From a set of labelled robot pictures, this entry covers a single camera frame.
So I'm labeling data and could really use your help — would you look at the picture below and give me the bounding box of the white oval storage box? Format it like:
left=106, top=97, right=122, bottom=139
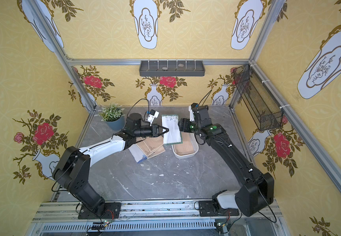
left=171, top=138, right=199, bottom=159

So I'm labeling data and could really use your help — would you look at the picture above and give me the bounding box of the blue floral stationery paper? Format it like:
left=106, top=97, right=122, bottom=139
left=129, top=144, right=147, bottom=163

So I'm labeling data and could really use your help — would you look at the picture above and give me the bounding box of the pink lined stationery paper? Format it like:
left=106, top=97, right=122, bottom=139
left=174, top=143, right=195, bottom=156

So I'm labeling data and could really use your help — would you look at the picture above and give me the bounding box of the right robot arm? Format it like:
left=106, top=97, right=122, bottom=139
left=178, top=103, right=274, bottom=216

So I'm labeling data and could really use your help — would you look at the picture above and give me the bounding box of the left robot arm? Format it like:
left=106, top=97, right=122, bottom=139
left=52, top=113, right=170, bottom=217

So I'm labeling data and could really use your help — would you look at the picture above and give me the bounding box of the potted green plant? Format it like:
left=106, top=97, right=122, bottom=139
left=99, top=103, right=125, bottom=131

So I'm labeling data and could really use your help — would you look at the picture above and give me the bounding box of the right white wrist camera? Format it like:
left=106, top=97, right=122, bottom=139
left=188, top=103, right=199, bottom=122

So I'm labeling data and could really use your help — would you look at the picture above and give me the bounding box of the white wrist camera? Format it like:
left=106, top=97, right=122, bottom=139
left=146, top=110, right=159, bottom=124
left=188, top=103, right=199, bottom=122

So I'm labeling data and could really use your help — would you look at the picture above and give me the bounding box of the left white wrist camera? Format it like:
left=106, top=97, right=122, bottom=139
left=146, top=110, right=159, bottom=124

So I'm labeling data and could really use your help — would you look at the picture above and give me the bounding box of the grey wall shelf tray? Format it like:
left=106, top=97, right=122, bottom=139
left=139, top=60, right=206, bottom=77

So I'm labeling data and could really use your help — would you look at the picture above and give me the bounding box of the black wire mesh basket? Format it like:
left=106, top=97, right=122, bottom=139
left=233, top=65, right=284, bottom=131

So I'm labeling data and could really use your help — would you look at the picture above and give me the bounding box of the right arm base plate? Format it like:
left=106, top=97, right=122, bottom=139
left=198, top=200, right=240, bottom=217

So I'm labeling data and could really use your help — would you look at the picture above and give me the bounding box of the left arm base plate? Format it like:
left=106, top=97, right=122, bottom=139
left=78, top=202, right=121, bottom=219

